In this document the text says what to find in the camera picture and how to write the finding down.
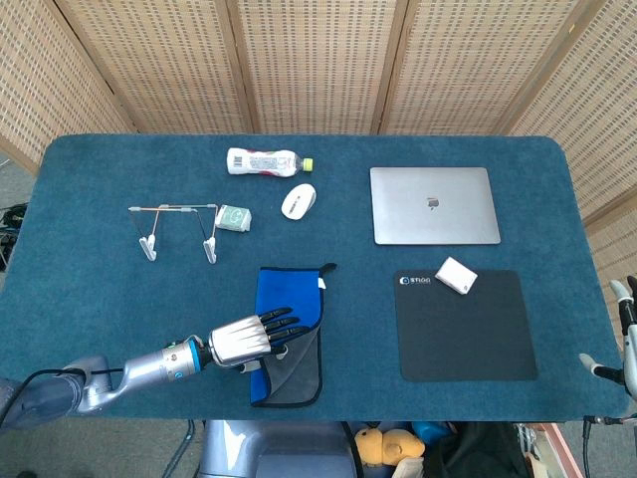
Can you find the blue plastic object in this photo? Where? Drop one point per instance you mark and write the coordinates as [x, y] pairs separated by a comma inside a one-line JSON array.
[[428, 430]]

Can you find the plastic bottle green cap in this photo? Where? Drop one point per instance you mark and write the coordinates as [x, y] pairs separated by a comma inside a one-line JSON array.
[[259, 162]]

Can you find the yellow plush toy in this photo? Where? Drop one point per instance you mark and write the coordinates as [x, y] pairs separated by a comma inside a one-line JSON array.
[[383, 445]]

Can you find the light wooden frame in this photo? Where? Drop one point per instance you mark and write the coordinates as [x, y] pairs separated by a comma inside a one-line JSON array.
[[560, 443]]

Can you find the black bag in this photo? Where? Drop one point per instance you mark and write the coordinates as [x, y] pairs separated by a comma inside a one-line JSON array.
[[473, 448]]

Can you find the grey closed laptop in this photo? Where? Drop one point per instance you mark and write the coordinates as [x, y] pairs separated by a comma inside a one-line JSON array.
[[433, 206]]

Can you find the blue carpet table cover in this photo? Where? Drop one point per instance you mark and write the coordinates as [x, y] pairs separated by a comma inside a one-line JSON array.
[[348, 299]]

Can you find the white computer mouse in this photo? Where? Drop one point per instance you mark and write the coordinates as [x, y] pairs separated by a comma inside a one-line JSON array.
[[298, 201]]

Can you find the black mouse pad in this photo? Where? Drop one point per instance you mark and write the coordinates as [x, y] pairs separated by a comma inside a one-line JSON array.
[[468, 333]]

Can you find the small white box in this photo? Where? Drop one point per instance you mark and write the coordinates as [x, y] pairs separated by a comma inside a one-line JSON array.
[[455, 275]]

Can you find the blue cloth with grey lining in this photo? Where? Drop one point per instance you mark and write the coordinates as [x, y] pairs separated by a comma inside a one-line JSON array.
[[283, 289]]

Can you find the woven wooden folding screen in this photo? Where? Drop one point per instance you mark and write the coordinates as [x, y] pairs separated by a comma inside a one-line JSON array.
[[318, 65]]

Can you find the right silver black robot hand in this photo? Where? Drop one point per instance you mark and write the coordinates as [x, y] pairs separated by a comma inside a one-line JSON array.
[[631, 348]]

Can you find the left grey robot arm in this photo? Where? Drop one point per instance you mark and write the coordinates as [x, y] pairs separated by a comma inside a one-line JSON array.
[[149, 366]]

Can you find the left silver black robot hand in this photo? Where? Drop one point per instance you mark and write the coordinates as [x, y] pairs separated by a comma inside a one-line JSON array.
[[239, 341]]

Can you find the green white tissue pack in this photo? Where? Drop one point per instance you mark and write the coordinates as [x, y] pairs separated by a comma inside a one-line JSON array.
[[234, 218]]

